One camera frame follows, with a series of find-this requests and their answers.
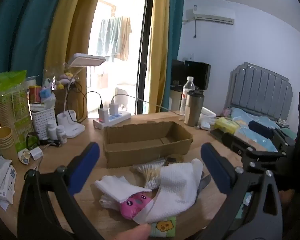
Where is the grey bed headboard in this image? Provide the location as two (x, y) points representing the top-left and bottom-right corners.
(225, 62), (293, 122)

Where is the brown cardboard box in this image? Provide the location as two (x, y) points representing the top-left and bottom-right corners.
(103, 121), (193, 168)

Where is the teal curtain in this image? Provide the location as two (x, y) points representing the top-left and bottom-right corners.
(0, 0), (68, 77)
(164, 0), (185, 110)

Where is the white charging cable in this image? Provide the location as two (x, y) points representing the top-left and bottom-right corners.
(112, 94), (170, 111)

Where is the person's left hand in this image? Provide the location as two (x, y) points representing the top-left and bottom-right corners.
(116, 224), (152, 240)

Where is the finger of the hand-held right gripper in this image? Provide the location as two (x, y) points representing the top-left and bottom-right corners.
(248, 120), (297, 147)
(210, 129), (290, 170)

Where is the steel tumbler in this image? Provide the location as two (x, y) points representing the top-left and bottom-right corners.
(184, 90), (205, 127)

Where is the yellow curtain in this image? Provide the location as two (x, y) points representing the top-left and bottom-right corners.
(44, 0), (108, 110)
(150, 0), (174, 113)

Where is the hanging tan shirt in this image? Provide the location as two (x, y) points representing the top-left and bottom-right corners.
(120, 17), (132, 61)

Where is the white power strip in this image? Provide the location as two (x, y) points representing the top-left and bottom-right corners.
(93, 111), (132, 130)

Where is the pink plush toy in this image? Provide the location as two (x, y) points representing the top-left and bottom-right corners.
(119, 192), (153, 220)

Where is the black monitor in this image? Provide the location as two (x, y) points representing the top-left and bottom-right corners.
(171, 59), (212, 90)

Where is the bag of plush toys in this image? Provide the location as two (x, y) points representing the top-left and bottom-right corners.
(43, 66), (77, 90)

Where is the red can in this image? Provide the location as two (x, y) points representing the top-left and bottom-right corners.
(29, 85), (42, 104)

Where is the white desk lamp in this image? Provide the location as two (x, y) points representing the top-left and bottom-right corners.
(57, 53), (107, 138)

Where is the yellow tissue pack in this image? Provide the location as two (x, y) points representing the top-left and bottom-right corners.
(214, 117), (240, 134)

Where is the wet wipes pack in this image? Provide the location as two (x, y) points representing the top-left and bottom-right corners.
(0, 154), (17, 204)

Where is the stack of paper cups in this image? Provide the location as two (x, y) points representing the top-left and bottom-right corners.
(0, 127), (17, 160)

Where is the cotton swab pack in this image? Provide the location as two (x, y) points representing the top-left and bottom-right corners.
(133, 162), (165, 189)

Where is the black charging cable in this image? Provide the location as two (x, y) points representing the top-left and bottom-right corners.
(66, 82), (104, 124)

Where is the white charger with black cable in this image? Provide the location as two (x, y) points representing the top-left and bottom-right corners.
(98, 106), (110, 123)

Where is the white pill bottle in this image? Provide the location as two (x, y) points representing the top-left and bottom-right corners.
(47, 121), (57, 140)
(56, 125), (67, 143)

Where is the hanging teal towel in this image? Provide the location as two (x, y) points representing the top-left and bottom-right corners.
(96, 17), (122, 57)

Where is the white waffle cloth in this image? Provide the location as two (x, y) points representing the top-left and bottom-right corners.
(132, 159), (204, 224)

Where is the white tissue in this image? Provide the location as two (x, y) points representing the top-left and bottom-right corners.
(94, 175), (153, 209)

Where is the white plastic basket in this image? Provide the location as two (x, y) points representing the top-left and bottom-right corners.
(31, 102), (57, 140)

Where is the clear water bottle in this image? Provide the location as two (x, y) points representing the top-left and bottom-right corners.
(180, 76), (196, 115)

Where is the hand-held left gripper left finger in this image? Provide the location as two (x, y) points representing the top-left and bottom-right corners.
(17, 142), (100, 240)

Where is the green paper cup pack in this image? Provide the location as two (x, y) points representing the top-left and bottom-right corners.
(0, 70), (34, 153)

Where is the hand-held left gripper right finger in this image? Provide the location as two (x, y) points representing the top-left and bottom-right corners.
(201, 142), (283, 240)

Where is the blue printed blanket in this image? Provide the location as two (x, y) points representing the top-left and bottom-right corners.
(224, 107), (297, 153)

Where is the small white box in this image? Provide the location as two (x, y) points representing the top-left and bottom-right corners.
(30, 148), (43, 160)

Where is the white small appliance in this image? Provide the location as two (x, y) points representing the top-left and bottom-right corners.
(199, 106), (217, 130)

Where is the white air conditioner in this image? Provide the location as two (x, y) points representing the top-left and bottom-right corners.
(185, 7), (236, 25)

